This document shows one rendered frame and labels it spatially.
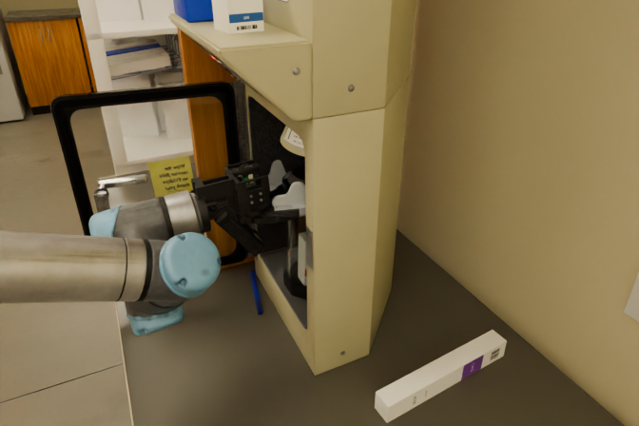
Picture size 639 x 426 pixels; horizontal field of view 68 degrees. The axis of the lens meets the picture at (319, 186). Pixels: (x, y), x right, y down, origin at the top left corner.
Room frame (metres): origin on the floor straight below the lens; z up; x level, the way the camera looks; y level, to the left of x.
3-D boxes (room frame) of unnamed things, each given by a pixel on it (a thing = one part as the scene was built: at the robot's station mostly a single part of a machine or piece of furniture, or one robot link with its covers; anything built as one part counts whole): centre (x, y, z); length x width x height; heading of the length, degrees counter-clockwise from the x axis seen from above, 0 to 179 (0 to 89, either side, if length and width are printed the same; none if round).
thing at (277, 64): (0.71, 0.13, 1.46); 0.32 x 0.11 x 0.10; 26
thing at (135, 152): (0.81, 0.30, 1.19); 0.30 x 0.01 x 0.40; 110
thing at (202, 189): (0.68, 0.14, 1.24); 0.12 x 0.08 x 0.09; 116
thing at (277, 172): (0.77, 0.07, 1.24); 0.09 x 0.03 x 0.06; 140
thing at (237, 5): (0.66, 0.11, 1.54); 0.05 x 0.05 x 0.06; 34
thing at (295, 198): (0.68, 0.03, 1.24); 0.09 x 0.03 x 0.06; 91
